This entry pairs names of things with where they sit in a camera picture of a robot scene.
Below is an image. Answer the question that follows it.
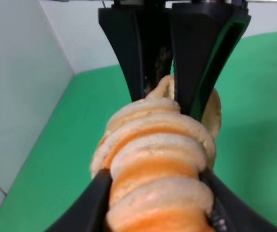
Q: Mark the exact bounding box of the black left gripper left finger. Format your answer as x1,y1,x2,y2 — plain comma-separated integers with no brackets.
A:
47,169,112,232

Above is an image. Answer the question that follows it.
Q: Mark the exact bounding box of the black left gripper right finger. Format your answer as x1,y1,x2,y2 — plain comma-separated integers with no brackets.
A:
200,169,277,232

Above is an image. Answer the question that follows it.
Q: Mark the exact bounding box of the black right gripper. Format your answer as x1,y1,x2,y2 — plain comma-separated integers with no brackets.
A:
99,0,251,121

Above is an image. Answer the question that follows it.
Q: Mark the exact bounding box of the orange twisted plush bread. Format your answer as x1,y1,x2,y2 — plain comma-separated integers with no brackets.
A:
90,75,221,232

